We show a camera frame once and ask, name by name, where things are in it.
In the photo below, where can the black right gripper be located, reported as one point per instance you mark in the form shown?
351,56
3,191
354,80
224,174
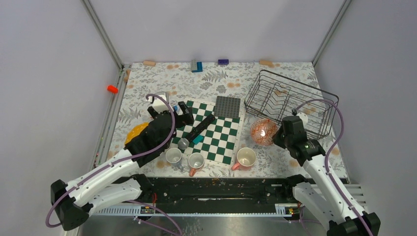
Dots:
276,137

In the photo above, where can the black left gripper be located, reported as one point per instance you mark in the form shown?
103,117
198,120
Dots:
187,111

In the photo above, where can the blue white patterned bowl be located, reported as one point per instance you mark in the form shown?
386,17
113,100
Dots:
262,131

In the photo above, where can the blue grey cup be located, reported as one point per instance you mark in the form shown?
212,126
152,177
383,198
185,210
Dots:
174,157

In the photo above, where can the large pink mug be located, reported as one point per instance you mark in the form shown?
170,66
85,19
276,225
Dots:
245,159

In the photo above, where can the yellow orange plate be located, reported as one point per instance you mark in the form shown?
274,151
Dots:
135,132

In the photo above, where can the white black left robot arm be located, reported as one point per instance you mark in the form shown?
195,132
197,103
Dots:
75,201

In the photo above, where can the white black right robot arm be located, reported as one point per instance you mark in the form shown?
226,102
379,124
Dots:
334,206

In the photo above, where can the teal block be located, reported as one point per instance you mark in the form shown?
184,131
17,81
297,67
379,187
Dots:
198,139

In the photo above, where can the floral table mat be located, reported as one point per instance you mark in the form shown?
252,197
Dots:
231,80

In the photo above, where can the black glitter microphone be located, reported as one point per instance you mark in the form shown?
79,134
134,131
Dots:
195,132

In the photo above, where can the grey lego baseplate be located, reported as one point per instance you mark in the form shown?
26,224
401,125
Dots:
227,107

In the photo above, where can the grey blue lego bricks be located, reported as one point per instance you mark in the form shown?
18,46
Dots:
196,66

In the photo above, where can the green white chessboard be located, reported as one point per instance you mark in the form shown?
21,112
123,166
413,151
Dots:
220,140

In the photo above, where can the purple lego brick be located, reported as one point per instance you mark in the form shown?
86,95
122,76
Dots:
223,61

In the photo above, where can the left wooden block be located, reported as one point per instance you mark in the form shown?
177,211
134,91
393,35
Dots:
149,63

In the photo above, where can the wooden block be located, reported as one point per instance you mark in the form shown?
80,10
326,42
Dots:
267,63
149,63

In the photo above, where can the right wooden block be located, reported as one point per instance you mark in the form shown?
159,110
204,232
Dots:
267,63

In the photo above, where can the orange red cylinder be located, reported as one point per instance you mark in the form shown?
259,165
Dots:
112,89

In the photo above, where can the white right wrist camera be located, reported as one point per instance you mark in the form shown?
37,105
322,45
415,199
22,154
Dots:
303,117

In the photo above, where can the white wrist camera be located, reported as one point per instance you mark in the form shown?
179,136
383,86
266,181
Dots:
157,104
303,117

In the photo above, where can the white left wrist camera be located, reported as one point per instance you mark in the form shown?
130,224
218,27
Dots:
157,104

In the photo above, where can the black wire dish rack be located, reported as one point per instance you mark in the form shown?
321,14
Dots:
274,96

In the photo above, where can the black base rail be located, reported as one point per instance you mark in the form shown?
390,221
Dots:
209,195

